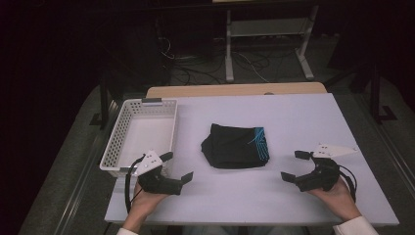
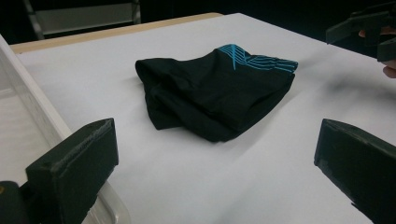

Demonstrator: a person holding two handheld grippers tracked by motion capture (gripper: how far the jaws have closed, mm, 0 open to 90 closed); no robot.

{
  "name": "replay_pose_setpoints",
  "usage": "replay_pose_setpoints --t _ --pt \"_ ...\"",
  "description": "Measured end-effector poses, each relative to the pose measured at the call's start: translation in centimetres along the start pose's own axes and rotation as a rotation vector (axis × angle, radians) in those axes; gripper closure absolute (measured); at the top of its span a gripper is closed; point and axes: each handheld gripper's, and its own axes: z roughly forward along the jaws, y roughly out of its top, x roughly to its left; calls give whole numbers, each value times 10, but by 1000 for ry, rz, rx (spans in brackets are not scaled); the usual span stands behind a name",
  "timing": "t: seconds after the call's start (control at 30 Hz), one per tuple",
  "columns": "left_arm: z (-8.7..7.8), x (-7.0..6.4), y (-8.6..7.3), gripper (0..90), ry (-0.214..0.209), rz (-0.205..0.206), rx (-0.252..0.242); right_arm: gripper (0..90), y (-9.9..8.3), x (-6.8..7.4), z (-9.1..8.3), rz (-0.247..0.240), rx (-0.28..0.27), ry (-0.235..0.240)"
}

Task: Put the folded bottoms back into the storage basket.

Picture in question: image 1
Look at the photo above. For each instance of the white perforated plastic basket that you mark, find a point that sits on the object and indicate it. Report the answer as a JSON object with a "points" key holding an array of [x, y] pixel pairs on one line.
{"points": [[143, 137]]}

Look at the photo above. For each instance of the metal floor rail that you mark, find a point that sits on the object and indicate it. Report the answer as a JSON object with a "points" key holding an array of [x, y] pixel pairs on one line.
{"points": [[83, 182], [388, 143]]}

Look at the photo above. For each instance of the person's right hand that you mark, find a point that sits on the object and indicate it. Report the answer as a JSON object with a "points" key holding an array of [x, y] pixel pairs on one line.
{"points": [[337, 197]]}

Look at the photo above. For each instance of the white metal stand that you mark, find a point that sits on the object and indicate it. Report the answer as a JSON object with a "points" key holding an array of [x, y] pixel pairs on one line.
{"points": [[267, 27]]}

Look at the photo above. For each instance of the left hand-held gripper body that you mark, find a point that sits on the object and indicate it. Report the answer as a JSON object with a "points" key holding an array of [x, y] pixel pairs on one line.
{"points": [[153, 181]]}

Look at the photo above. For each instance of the black folded shorts blue print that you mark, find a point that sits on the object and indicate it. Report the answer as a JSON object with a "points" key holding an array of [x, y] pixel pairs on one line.
{"points": [[231, 147]]}

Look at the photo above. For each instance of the wooden table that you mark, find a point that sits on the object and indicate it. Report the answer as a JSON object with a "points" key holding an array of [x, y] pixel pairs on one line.
{"points": [[235, 89]]}

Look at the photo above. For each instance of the black metal stand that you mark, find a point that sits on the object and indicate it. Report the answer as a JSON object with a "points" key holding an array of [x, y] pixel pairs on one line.
{"points": [[104, 98], [375, 94]]}

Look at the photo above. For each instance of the person's left hand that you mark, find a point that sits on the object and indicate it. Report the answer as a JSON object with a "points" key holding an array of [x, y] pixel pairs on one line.
{"points": [[147, 200]]}

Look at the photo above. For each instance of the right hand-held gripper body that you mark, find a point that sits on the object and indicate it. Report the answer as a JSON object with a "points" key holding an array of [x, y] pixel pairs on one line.
{"points": [[321, 176]]}

